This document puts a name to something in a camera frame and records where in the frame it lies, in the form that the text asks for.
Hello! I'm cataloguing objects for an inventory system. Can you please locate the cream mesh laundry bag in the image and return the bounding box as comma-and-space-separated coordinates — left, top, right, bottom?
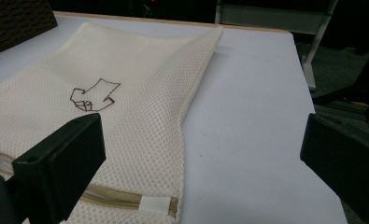
0, 21, 224, 224

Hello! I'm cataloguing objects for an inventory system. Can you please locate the grey metal stand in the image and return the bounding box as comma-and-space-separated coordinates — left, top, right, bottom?
214, 0, 339, 91

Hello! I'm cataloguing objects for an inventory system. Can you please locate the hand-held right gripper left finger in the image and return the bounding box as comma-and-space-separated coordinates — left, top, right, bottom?
12, 112, 107, 224

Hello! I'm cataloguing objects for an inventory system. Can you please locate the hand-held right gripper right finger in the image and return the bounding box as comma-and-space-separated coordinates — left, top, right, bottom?
299, 113, 369, 224

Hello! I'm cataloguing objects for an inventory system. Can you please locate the dark brown wicker basket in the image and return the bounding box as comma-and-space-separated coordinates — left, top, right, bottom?
0, 0, 59, 60

